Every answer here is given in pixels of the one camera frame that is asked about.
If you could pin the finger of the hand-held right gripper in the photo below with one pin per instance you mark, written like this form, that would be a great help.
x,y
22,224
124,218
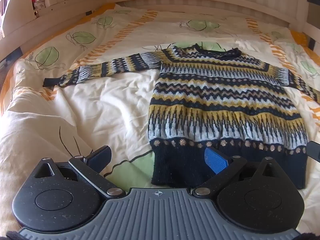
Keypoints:
x,y
314,152

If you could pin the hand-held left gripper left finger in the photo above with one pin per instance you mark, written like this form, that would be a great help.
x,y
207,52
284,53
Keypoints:
x,y
100,156

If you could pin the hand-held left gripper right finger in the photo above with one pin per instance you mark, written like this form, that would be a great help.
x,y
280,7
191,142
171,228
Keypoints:
x,y
216,161

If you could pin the patterned knit sweater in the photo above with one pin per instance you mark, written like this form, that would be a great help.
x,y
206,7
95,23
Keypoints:
x,y
212,100

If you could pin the leaf print duvet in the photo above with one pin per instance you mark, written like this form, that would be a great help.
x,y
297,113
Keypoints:
x,y
100,105

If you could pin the yellow bed sheet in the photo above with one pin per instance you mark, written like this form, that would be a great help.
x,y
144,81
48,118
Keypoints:
x,y
106,8

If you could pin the floral patterned box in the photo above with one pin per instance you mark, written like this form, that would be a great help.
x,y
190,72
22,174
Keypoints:
x,y
40,5

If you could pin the white wooden bed frame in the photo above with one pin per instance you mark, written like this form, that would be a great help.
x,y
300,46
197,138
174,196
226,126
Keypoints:
x,y
175,1

